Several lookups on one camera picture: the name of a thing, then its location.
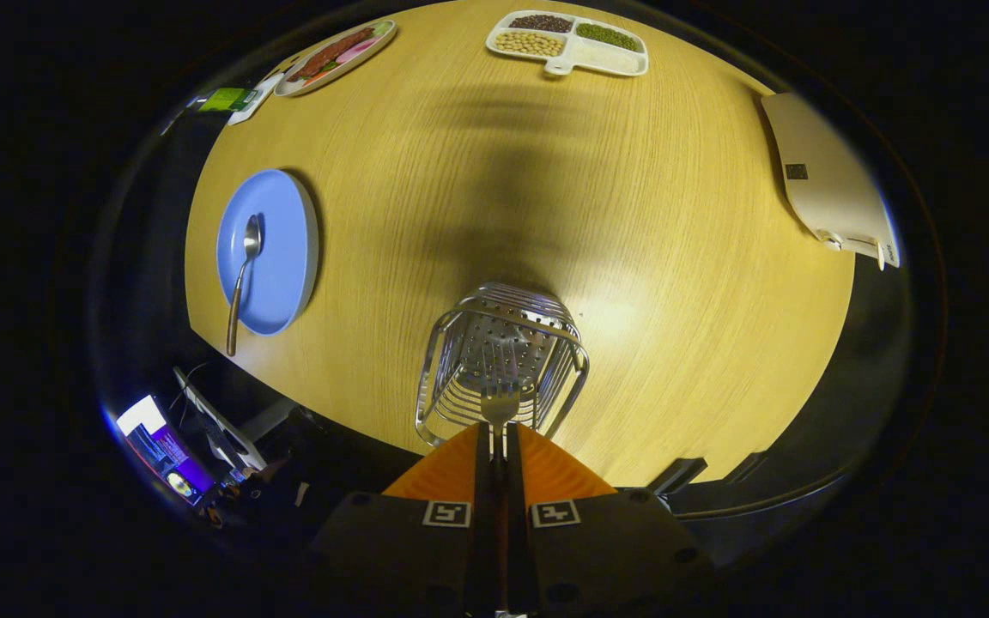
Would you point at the green drink bottle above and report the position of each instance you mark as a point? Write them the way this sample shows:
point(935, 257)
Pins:
point(228, 99)

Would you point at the plate of toy food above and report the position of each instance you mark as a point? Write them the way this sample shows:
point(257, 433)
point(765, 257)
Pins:
point(331, 56)

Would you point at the white divided tray of beans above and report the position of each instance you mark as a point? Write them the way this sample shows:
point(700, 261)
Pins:
point(606, 58)

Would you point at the blue plate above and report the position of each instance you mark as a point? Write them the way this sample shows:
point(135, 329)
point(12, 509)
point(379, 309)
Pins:
point(284, 249)

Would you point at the laptop screen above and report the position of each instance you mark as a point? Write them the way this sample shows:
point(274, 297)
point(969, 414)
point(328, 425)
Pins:
point(160, 446)

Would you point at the white square coaster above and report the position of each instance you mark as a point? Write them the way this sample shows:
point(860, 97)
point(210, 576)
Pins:
point(265, 90)

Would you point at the metal spoon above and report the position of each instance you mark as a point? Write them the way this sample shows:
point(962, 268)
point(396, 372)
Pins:
point(251, 236)

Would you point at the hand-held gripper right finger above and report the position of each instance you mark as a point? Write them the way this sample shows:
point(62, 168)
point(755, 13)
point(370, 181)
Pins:
point(515, 515)

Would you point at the white power strip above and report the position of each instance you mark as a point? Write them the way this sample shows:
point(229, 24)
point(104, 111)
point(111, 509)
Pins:
point(220, 425)

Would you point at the white toaster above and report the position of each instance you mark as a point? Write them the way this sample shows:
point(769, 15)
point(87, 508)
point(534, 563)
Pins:
point(829, 180)

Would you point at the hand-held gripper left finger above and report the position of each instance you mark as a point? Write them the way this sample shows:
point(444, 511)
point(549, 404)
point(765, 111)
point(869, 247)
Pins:
point(484, 515)

